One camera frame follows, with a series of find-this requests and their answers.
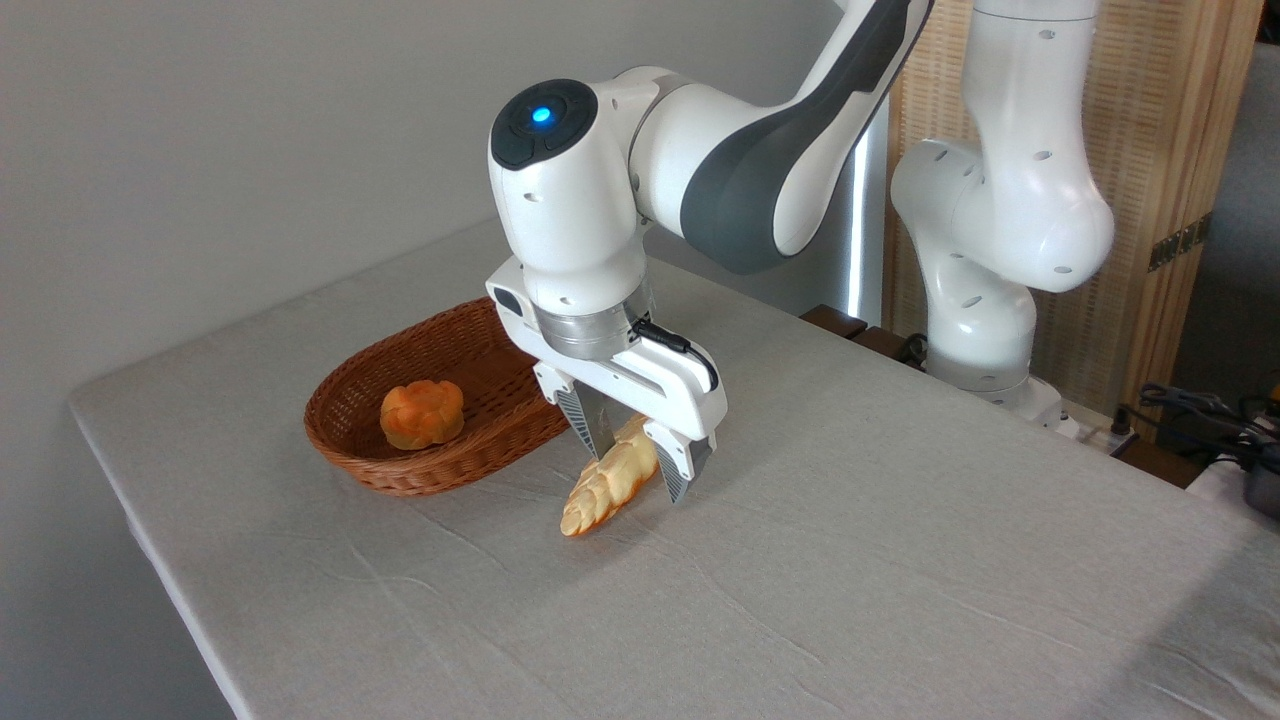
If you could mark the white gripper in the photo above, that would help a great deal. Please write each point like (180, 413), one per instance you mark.
(660, 390)

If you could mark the pale braided bread loaf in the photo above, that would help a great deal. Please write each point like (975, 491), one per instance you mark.
(605, 482)

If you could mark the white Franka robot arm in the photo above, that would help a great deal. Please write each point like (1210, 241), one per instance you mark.
(1000, 200)

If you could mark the brown wicker oval basket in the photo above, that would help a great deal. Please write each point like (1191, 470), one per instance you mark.
(480, 400)

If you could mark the grey tablecloth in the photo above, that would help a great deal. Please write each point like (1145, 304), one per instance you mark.
(800, 580)

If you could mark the orange round bun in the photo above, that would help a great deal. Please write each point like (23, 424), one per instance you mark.
(420, 415)

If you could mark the dark wooden block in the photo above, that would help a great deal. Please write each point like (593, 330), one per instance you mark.
(834, 320)
(885, 343)

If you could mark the wooden bamboo folding screen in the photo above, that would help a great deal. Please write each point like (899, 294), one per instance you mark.
(1170, 120)

